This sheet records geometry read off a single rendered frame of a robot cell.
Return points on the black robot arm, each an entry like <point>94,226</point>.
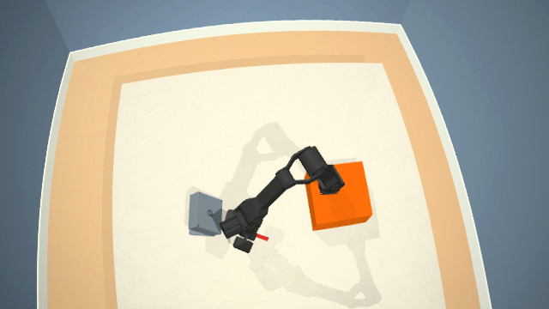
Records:
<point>250,213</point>

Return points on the red peg with white band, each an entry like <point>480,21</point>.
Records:
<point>262,237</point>

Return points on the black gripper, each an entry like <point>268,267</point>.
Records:
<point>242,243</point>

